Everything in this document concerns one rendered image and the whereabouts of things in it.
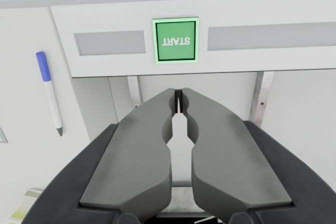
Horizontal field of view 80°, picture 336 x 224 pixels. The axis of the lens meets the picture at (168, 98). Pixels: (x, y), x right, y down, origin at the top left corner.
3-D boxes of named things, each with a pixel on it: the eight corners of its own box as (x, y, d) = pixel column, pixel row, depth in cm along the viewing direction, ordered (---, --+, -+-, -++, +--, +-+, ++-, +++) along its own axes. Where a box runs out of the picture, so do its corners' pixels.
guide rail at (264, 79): (239, 198, 65) (242, 207, 62) (233, 198, 65) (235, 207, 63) (273, 44, 40) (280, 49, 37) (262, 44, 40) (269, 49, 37)
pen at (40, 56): (62, 137, 33) (41, 54, 25) (56, 137, 33) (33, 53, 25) (65, 133, 34) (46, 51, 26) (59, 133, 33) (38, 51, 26)
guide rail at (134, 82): (155, 199, 66) (155, 208, 64) (149, 199, 66) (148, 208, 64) (136, 49, 41) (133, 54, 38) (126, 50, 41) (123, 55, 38)
